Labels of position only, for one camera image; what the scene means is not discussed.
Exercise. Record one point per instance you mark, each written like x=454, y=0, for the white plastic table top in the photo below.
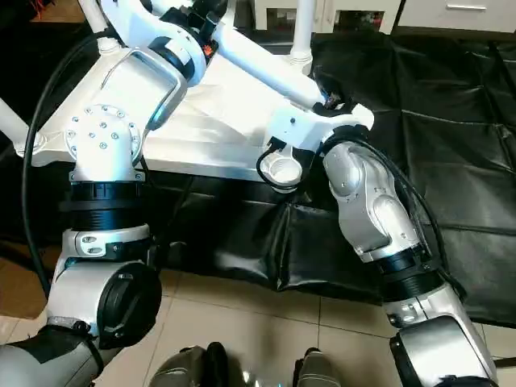
x=218, y=129

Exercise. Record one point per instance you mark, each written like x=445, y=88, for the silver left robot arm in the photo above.
x=113, y=145

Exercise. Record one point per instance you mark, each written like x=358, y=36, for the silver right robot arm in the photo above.
x=379, y=218

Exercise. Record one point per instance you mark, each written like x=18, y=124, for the white glass door cabinet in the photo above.
x=355, y=12

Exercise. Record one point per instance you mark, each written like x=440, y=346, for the black work mat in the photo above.
x=435, y=121

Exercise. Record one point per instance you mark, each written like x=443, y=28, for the brown cardboard board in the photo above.
x=60, y=10

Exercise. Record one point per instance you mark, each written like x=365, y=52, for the white drawer unit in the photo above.
x=459, y=12

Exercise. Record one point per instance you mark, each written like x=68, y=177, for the silver robot right leg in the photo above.
x=316, y=371

